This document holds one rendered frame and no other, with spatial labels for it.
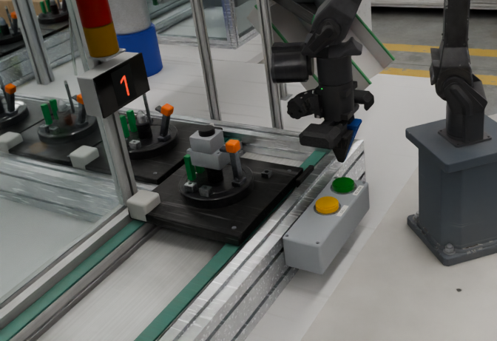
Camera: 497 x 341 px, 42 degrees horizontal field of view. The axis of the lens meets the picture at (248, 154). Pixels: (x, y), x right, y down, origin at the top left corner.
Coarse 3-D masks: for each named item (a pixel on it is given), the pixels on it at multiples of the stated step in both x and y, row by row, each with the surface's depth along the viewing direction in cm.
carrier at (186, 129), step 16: (144, 96) 143; (128, 112) 141; (128, 128) 151; (144, 128) 138; (176, 128) 143; (192, 128) 146; (128, 144) 138; (144, 144) 137; (160, 144) 136; (176, 144) 139; (144, 160) 135; (160, 160) 134; (176, 160) 133; (144, 176) 129; (160, 176) 128
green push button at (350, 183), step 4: (336, 180) 117; (340, 180) 117; (344, 180) 117; (348, 180) 117; (352, 180) 117; (332, 184) 117; (336, 184) 116; (340, 184) 116; (344, 184) 116; (348, 184) 116; (352, 184) 116; (336, 188) 116; (340, 188) 115; (344, 188) 115; (348, 188) 115; (352, 188) 116
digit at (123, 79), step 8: (128, 64) 109; (112, 72) 106; (120, 72) 107; (128, 72) 109; (112, 80) 106; (120, 80) 108; (128, 80) 109; (120, 88) 108; (128, 88) 110; (120, 96) 108; (128, 96) 110; (120, 104) 108
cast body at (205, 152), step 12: (204, 132) 114; (216, 132) 115; (192, 144) 116; (204, 144) 114; (216, 144) 115; (192, 156) 117; (204, 156) 116; (216, 156) 114; (228, 156) 117; (216, 168) 115
